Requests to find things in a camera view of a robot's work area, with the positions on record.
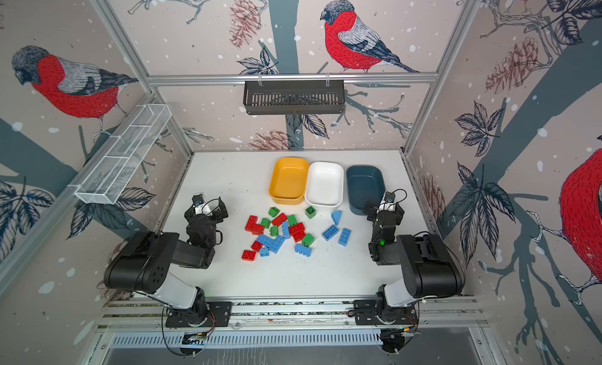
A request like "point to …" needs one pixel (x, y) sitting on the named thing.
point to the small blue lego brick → (265, 252)
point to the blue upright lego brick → (285, 229)
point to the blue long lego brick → (344, 237)
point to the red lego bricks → (298, 232)
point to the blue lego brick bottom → (301, 249)
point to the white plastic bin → (324, 184)
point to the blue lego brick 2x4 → (329, 233)
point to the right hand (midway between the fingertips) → (384, 201)
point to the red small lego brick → (256, 246)
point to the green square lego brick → (273, 211)
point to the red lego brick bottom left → (248, 255)
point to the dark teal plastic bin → (365, 184)
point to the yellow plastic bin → (288, 181)
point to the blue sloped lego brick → (335, 216)
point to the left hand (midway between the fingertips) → (205, 200)
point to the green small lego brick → (273, 230)
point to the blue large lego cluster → (273, 244)
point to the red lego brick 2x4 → (277, 221)
